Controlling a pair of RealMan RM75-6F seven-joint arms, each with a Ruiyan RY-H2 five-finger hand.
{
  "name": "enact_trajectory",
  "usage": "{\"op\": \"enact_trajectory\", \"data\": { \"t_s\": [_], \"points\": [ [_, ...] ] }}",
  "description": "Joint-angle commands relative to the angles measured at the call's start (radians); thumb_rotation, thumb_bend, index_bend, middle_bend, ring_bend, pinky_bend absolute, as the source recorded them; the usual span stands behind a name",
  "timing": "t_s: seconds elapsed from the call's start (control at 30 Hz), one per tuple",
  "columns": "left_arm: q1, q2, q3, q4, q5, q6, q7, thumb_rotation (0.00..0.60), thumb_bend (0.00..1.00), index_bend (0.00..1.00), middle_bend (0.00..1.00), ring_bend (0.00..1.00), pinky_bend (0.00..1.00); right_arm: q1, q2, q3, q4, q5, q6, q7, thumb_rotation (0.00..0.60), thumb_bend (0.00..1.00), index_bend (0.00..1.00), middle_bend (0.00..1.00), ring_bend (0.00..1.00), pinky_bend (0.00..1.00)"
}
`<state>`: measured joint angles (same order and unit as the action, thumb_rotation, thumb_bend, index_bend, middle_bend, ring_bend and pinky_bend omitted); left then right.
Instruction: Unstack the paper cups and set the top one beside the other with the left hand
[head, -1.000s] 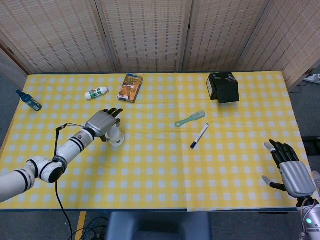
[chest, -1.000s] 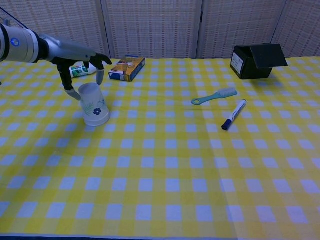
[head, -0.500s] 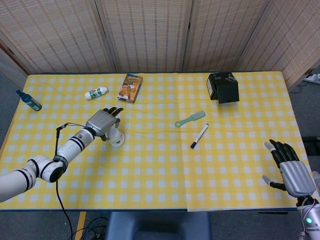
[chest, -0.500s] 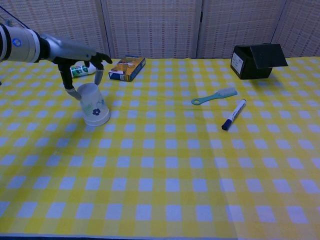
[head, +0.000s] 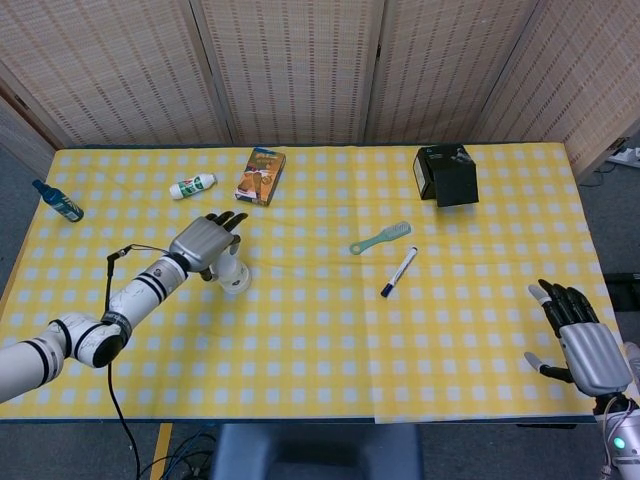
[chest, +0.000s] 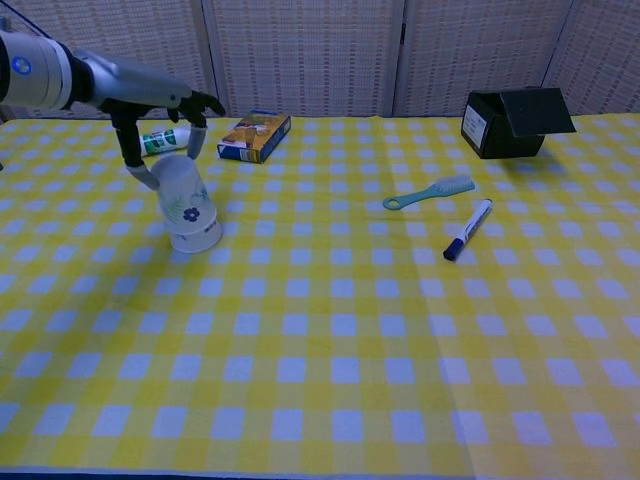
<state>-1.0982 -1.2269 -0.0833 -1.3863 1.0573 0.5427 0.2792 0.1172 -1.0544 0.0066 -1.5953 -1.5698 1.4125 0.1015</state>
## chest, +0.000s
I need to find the blue and orange carton box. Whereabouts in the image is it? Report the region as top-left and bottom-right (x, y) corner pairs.
(216, 110), (292, 165)

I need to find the left silver and black robot hand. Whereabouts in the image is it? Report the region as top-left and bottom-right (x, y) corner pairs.
(73, 48), (227, 191)

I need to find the blue whiteboard marker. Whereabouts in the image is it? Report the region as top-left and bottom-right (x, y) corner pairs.
(442, 198), (494, 263)

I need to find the white bottle with green label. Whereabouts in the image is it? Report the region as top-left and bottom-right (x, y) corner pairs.
(139, 124), (197, 159)

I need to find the woven folding screen panel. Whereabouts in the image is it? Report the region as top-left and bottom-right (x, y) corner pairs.
(392, 0), (584, 119)
(542, 0), (640, 116)
(0, 0), (224, 120)
(202, 0), (406, 119)

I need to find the yellow and white checkered tablecloth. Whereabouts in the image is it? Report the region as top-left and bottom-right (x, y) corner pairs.
(0, 113), (640, 476)

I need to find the black box with open lid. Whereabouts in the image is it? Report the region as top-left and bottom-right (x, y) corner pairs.
(460, 87), (578, 160)

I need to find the teal brush with white bristles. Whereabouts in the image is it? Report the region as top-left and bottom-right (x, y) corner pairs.
(382, 175), (477, 212)

